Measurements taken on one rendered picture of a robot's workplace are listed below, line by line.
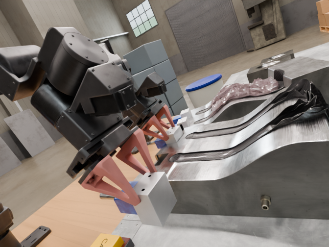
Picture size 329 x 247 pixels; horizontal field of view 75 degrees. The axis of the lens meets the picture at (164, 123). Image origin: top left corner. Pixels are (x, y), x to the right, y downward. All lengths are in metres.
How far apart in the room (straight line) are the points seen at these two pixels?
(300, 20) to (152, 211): 10.31
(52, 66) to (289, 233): 0.40
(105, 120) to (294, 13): 10.28
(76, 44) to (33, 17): 8.75
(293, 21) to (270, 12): 1.44
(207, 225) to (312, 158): 0.22
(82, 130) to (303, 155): 0.29
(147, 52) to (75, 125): 2.78
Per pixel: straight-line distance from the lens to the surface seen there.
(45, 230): 0.77
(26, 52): 0.37
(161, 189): 0.31
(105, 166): 0.27
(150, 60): 3.03
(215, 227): 0.44
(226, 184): 0.40
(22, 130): 8.73
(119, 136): 0.30
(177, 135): 0.60
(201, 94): 2.81
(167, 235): 0.47
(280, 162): 0.36
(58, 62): 0.30
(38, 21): 9.05
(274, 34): 9.38
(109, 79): 0.25
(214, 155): 0.48
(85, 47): 0.30
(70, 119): 0.29
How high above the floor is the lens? 1.10
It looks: 15 degrees down
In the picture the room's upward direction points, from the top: 24 degrees counter-clockwise
